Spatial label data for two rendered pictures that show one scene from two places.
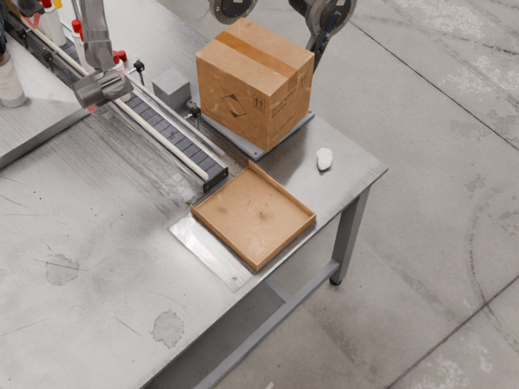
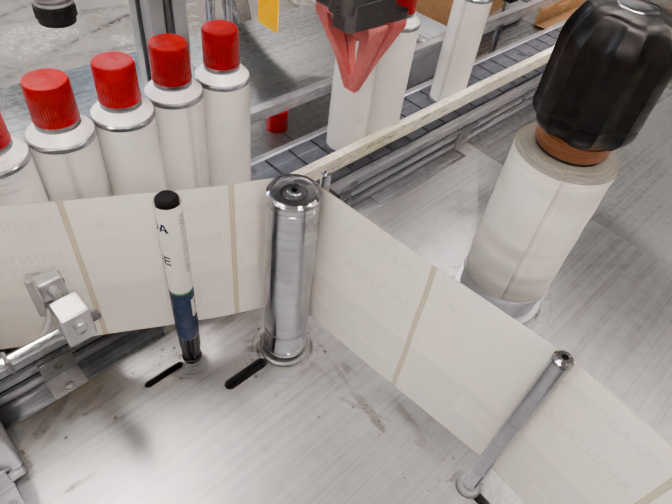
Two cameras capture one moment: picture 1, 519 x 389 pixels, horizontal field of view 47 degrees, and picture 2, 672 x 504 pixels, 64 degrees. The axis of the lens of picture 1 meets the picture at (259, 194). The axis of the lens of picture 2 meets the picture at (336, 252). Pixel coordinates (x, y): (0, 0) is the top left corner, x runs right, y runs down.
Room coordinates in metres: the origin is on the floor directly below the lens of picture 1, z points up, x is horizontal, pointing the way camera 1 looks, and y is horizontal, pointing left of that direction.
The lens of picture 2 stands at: (1.67, 1.24, 1.30)
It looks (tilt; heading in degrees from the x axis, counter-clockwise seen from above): 46 degrees down; 266
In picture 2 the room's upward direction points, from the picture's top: 9 degrees clockwise
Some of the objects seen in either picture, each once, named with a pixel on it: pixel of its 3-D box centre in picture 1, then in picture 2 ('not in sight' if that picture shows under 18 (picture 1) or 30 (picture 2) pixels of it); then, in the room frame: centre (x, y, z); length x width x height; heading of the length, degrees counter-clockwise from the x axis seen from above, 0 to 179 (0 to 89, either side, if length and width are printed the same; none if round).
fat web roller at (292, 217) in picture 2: not in sight; (288, 280); (1.69, 0.96, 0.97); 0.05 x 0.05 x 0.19
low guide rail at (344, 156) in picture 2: (104, 89); (446, 106); (1.50, 0.55, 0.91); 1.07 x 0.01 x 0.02; 46
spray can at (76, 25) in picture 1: (83, 45); (354, 74); (1.64, 0.64, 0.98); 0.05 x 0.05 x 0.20
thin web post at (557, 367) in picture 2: not in sight; (506, 434); (1.53, 1.08, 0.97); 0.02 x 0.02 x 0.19
